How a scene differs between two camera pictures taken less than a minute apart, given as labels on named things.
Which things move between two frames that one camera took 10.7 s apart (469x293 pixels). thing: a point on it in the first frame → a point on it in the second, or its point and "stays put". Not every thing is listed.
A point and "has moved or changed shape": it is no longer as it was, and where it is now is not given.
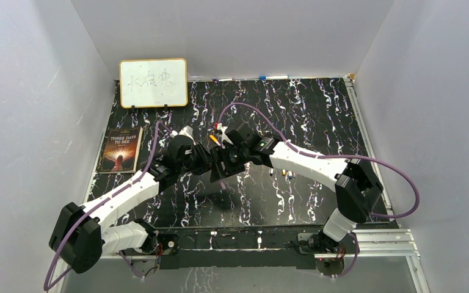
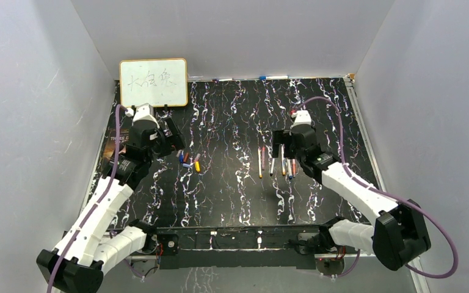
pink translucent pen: [223, 185] has moved or changed shape
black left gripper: [206, 163] → [179, 139]
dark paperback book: [121, 150] stays put
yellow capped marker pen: [215, 140] → [259, 163]
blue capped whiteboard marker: [273, 77] stays put
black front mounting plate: [233, 246] stays put
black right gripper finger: [225, 168] → [278, 138]
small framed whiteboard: [156, 82] stays put
